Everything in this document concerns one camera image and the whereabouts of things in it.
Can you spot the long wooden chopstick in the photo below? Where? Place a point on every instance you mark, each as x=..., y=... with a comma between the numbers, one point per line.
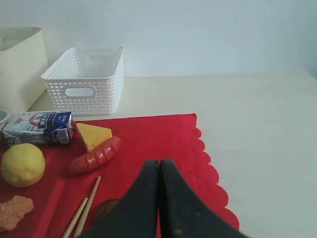
x=87, y=208

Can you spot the blue white milk carton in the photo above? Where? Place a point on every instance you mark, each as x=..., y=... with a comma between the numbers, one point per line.
x=45, y=127

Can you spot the white perforated plastic basket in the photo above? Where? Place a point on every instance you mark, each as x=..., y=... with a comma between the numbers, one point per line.
x=85, y=81

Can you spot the short wooden chopstick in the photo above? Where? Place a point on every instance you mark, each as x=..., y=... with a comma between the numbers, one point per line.
x=75, y=218

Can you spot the orange fried chicken piece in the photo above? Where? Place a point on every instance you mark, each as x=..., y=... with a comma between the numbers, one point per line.
x=13, y=211

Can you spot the dark wooden spoon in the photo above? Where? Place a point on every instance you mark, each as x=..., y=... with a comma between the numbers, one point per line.
x=105, y=207

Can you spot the pale green ceramic bowl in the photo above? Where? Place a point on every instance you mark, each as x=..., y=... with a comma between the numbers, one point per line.
x=4, y=115

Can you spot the yellow lemon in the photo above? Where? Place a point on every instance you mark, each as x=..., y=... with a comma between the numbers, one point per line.
x=23, y=165

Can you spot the red toy sausage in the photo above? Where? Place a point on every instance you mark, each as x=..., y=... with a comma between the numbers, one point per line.
x=95, y=158

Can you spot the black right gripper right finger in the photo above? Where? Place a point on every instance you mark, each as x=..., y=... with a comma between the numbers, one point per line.
x=183, y=214

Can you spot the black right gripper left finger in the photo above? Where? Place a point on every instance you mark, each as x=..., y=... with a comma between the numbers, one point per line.
x=136, y=213

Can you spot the cream plastic bin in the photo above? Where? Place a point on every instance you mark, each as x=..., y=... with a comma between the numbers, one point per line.
x=23, y=59

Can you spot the red scalloped table cloth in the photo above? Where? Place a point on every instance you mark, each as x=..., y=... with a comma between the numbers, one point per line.
x=58, y=194

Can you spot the yellow cheese wedge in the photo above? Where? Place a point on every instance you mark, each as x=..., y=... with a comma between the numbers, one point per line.
x=92, y=136

